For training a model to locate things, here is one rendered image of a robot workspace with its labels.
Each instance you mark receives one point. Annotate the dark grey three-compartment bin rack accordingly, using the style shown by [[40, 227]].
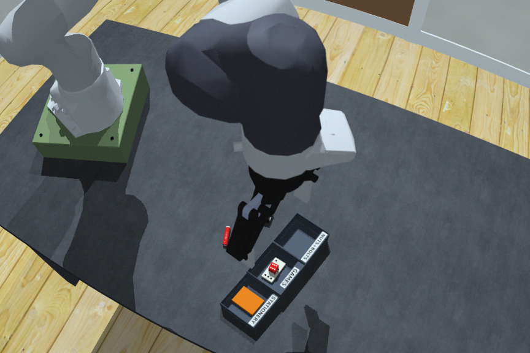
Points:
[[296, 245]]

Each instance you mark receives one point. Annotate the white domino tile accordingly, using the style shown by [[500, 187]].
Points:
[[271, 276]]

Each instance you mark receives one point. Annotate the red aaa battery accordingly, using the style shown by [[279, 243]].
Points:
[[226, 236]]

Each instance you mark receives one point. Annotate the red die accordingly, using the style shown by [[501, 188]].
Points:
[[273, 268]]

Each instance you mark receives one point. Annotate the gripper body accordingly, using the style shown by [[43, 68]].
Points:
[[269, 187]]

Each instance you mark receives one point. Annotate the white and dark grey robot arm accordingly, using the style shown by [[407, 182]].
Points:
[[252, 62]]

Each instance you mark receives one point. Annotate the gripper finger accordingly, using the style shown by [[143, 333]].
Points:
[[304, 191], [249, 223]]

